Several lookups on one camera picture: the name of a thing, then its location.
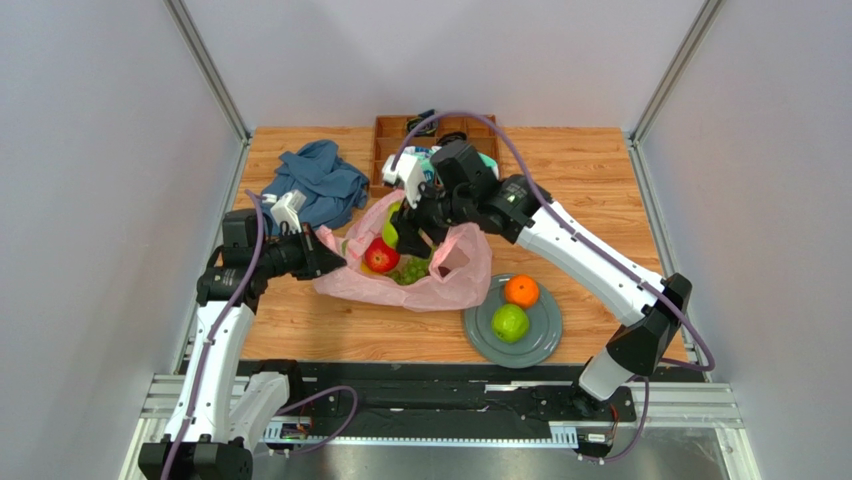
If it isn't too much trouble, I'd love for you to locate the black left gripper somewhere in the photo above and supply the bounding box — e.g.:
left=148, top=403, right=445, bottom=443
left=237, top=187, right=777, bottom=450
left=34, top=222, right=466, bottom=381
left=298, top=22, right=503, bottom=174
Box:
left=254, top=222, right=346, bottom=281

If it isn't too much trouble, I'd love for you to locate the green fake pear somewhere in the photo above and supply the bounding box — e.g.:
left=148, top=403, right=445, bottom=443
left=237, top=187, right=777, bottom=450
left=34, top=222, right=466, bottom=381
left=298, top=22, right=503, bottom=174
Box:
left=381, top=201, right=401, bottom=249

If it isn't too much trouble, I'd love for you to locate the green fake grape bunch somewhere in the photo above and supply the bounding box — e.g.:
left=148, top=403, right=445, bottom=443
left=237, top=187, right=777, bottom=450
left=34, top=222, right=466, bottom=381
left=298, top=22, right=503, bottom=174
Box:
left=386, top=257, right=430, bottom=286

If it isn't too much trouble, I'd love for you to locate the red fake fruit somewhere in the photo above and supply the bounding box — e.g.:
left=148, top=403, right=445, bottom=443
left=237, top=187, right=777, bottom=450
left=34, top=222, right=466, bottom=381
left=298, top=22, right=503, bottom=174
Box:
left=362, top=237, right=401, bottom=274

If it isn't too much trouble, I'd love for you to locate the pink translucent plastic bag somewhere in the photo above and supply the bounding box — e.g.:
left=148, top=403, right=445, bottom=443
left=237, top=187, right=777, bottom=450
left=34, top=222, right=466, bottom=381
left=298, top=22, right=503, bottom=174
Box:
left=313, top=191, right=492, bottom=312

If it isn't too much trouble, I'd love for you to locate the orange fake fruit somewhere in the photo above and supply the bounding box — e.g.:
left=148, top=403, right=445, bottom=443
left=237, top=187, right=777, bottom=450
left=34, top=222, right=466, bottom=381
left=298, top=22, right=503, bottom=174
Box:
left=503, top=275, right=540, bottom=309

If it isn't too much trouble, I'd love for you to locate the green fake apple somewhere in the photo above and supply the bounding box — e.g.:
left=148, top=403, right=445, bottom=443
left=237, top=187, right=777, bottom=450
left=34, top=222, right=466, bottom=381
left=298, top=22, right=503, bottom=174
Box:
left=491, top=303, right=530, bottom=344

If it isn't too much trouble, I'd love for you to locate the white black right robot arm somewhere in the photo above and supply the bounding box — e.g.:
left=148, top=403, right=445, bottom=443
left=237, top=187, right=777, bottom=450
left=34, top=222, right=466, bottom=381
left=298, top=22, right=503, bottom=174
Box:
left=381, top=140, right=692, bottom=403

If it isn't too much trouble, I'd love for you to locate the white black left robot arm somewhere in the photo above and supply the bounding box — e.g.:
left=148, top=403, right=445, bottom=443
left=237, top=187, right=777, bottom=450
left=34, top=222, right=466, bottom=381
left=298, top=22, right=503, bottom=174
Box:
left=138, top=209, right=347, bottom=479

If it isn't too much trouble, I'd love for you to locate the blue crumpled cloth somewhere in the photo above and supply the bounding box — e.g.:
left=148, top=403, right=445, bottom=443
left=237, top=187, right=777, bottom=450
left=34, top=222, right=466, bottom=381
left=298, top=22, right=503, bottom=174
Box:
left=262, top=140, right=368, bottom=230

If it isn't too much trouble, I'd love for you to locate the teal white sock right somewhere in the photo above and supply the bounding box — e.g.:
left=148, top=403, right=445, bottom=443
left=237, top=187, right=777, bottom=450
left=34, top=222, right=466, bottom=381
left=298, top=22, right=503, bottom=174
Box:
left=421, top=146, right=500, bottom=182

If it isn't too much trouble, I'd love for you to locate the wooden compartment tray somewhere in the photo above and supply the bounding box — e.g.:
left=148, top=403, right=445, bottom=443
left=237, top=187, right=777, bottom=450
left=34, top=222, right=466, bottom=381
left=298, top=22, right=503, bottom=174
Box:
left=369, top=114, right=503, bottom=198

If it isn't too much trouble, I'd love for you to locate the black rolled sock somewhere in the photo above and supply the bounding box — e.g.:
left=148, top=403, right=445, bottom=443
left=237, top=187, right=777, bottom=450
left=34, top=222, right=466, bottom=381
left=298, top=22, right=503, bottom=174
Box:
left=436, top=131, right=468, bottom=147

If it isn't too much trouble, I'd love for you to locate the dark rolled sock back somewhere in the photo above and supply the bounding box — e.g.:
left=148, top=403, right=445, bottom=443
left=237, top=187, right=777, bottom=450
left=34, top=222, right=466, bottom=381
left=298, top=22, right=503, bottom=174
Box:
left=405, top=109, right=440, bottom=137

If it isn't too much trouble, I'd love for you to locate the grey round plate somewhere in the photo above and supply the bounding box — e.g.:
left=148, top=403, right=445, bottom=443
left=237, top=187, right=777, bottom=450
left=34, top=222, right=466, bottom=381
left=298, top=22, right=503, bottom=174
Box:
left=462, top=274, right=563, bottom=369

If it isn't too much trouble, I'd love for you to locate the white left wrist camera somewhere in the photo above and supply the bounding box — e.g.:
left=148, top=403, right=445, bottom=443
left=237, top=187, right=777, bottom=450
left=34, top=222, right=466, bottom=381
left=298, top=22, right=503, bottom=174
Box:
left=261, top=189, right=306, bottom=236

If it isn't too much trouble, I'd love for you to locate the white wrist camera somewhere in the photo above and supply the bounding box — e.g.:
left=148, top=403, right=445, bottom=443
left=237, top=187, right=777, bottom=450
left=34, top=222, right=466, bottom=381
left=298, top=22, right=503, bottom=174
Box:
left=381, top=153, right=427, bottom=209
left=261, top=189, right=306, bottom=236

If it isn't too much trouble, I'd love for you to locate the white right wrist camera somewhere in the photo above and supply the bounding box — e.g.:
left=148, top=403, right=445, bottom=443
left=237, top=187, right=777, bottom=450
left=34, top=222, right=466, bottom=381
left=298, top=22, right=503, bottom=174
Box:
left=381, top=153, right=427, bottom=209

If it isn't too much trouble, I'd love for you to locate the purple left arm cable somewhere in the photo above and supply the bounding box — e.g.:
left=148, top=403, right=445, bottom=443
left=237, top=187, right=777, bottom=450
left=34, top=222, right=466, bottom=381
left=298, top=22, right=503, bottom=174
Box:
left=159, top=189, right=359, bottom=480

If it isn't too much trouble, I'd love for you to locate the aluminium frame rail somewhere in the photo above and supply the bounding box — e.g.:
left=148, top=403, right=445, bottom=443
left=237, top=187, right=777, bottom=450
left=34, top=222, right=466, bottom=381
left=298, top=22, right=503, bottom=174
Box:
left=119, top=372, right=763, bottom=480

